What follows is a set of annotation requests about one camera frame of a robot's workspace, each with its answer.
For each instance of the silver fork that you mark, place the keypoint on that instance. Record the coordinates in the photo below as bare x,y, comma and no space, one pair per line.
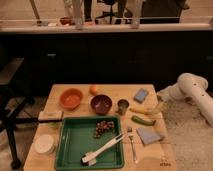
131,138

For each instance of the orange fruit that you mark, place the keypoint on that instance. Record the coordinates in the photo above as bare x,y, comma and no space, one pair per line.
93,89

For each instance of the yellow banana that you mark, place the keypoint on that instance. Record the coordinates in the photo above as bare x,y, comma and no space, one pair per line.
140,111

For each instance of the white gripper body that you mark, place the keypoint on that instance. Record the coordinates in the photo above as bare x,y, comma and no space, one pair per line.
159,107

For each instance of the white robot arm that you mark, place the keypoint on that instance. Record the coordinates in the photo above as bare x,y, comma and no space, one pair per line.
192,86

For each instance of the knife with light handle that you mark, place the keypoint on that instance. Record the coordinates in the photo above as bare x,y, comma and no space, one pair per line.
51,116

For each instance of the green pepper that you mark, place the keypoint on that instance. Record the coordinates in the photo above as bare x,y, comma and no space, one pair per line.
141,121

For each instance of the bunch of dark grapes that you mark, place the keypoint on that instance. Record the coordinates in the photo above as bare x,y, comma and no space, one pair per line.
102,127

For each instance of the orange red bowl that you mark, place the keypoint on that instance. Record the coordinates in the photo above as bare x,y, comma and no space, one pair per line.
70,98

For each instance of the green item beside tray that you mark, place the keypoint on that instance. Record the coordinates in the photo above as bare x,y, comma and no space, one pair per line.
53,125

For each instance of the blue sponge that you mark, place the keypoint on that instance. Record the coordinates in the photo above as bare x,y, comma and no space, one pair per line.
141,95

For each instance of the green plastic tray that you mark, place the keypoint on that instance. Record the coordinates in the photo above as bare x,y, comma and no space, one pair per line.
77,138

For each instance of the grey folded cloth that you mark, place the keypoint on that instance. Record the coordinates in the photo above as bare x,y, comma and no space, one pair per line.
148,137

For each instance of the dark maroon bowl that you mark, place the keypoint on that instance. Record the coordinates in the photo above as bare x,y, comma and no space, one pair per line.
101,104

